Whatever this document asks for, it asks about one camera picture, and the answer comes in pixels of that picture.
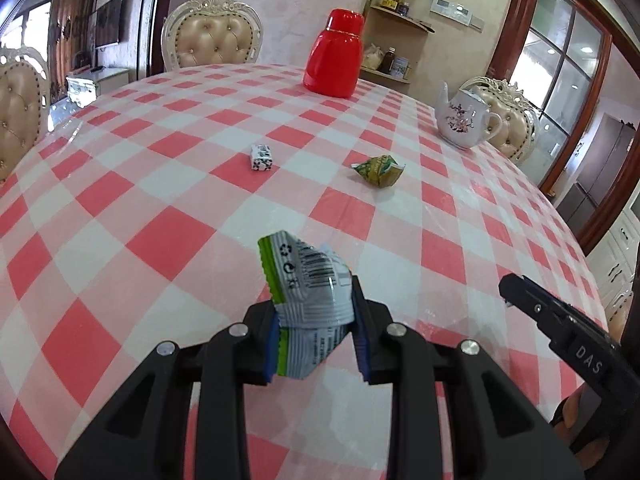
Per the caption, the silver green snack packet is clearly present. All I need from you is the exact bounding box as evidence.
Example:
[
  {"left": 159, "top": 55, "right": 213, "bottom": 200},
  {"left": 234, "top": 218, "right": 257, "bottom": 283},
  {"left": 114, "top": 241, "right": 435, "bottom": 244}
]
[{"left": 258, "top": 231, "right": 355, "bottom": 379}]

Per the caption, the green yellow snack packet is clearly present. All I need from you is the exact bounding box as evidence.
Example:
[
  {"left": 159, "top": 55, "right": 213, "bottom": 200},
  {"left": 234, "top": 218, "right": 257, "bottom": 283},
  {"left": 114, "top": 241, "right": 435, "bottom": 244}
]
[{"left": 352, "top": 154, "right": 406, "bottom": 188}]

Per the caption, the small white blue candy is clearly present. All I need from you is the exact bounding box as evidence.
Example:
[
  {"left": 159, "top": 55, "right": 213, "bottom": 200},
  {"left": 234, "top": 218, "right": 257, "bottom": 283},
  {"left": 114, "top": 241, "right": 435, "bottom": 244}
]
[{"left": 250, "top": 144, "right": 273, "bottom": 171}]

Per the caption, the person hand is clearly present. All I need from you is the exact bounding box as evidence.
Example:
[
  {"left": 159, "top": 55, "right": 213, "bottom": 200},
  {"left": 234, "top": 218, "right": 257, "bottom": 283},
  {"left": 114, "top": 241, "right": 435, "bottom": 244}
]
[{"left": 550, "top": 382, "right": 588, "bottom": 431}]

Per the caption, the white drawer cabinet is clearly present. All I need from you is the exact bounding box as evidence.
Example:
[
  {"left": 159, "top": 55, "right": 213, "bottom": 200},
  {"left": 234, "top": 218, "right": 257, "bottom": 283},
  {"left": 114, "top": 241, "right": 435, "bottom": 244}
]
[{"left": 587, "top": 190, "right": 639, "bottom": 321}]

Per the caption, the red white checkered tablecloth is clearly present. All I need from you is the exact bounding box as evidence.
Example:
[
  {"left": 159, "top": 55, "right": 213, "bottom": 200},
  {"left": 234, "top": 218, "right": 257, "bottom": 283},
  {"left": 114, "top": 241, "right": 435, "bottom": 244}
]
[{"left": 1, "top": 65, "right": 605, "bottom": 476}]

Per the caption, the beige tufted chair right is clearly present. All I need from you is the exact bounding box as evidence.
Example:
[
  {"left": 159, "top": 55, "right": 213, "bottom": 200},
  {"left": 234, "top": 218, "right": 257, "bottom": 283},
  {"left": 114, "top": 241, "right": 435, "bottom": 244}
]
[{"left": 460, "top": 76, "right": 539, "bottom": 166}]

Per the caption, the beige tufted chair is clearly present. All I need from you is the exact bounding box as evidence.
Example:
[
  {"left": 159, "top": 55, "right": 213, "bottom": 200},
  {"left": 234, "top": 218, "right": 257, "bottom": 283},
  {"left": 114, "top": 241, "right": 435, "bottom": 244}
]
[
  {"left": 160, "top": 0, "right": 264, "bottom": 70},
  {"left": 460, "top": 76, "right": 539, "bottom": 166},
  {"left": 0, "top": 47, "right": 51, "bottom": 183}
]

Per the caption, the white floral teapot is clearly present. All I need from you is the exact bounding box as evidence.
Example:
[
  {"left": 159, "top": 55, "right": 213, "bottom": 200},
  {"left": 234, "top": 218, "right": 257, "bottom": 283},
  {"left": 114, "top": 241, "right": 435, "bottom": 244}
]
[{"left": 435, "top": 81, "right": 503, "bottom": 150}]

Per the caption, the glass paned door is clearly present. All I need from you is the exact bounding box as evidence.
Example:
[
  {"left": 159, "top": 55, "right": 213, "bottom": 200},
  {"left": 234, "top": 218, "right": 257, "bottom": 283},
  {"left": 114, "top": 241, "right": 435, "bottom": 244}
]
[{"left": 487, "top": 0, "right": 612, "bottom": 197}]

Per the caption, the beige tufted chair left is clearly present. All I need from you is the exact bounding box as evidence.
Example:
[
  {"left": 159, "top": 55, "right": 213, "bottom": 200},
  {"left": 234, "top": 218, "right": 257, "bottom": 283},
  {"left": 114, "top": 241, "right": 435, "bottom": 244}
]
[{"left": 0, "top": 47, "right": 51, "bottom": 183}]

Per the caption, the white tv cabinet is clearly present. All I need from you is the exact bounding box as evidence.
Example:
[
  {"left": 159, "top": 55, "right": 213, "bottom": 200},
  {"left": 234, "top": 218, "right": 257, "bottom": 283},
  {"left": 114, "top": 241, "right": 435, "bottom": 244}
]
[{"left": 66, "top": 67, "right": 129, "bottom": 108}]

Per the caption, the dark bottle on shelf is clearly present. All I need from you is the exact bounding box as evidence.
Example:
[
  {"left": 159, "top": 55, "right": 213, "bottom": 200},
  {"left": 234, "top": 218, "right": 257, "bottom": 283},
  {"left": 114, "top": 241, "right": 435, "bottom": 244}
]
[{"left": 378, "top": 47, "right": 395, "bottom": 74}]

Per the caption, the wooden corner shelf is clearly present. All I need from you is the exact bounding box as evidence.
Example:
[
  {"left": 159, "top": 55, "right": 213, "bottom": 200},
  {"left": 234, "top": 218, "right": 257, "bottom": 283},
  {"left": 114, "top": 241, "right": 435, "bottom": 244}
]
[{"left": 360, "top": 0, "right": 435, "bottom": 94}]

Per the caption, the red thermos jug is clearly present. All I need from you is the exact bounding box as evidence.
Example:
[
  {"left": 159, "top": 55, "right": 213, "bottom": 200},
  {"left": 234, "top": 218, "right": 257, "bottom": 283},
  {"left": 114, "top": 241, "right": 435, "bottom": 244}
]
[{"left": 303, "top": 9, "right": 364, "bottom": 99}]

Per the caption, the yellow jar on shelf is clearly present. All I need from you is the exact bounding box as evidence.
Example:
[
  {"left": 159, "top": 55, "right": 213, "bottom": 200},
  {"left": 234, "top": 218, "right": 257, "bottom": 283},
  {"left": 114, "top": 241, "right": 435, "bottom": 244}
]
[{"left": 380, "top": 0, "right": 401, "bottom": 12}]

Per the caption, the beige tufted chair back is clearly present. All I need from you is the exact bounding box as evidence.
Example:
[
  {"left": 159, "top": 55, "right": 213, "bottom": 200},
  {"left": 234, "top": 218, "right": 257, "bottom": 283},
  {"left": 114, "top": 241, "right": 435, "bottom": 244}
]
[{"left": 160, "top": 0, "right": 264, "bottom": 70}]

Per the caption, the white wall control panel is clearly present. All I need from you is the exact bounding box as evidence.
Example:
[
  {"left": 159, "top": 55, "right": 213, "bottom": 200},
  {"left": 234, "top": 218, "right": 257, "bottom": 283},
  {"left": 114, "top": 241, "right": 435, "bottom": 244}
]
[{"left": 431, "top": 0, "right": 473, "bottom": 26}]

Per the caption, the wall mounted television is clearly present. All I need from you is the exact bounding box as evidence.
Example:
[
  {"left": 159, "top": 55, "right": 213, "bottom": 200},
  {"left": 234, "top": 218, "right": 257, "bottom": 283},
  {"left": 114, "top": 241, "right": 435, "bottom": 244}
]
[{"left": 94, "top": 0, "right": 125, "bottom": 49}]

